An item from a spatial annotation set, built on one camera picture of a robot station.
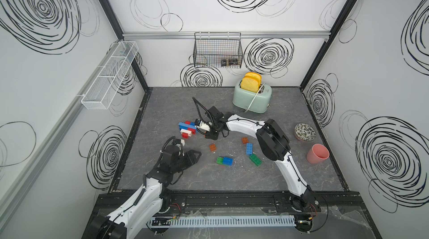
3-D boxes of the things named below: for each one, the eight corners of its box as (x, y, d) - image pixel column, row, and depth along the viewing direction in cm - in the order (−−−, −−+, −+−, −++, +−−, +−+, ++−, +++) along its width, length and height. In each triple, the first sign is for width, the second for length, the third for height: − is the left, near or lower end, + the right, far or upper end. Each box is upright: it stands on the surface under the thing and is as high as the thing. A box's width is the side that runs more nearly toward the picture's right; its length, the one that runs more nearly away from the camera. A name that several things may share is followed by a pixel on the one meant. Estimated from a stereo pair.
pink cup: (305, 165, 87) (314, 158, 79) (300, 152, 92) (308, 143, 84) (321, 166, 87) (332, 158, 79) (316, 152, 92) (325, 143, 84)
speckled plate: (296, 142, 95) (299, 138, 92) (291, 127, 102) (294, 123, 98) (314, 142, 96) (318, 138, 92) (308, 127, 102) (311, 123, 98)
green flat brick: (258, 167, 86) (259, 166, 85) (248, 157, 90) (248, 156, 88) (262, 163, 88) (263, 161, 86) (252, 153, 91) (252, 152, 89)
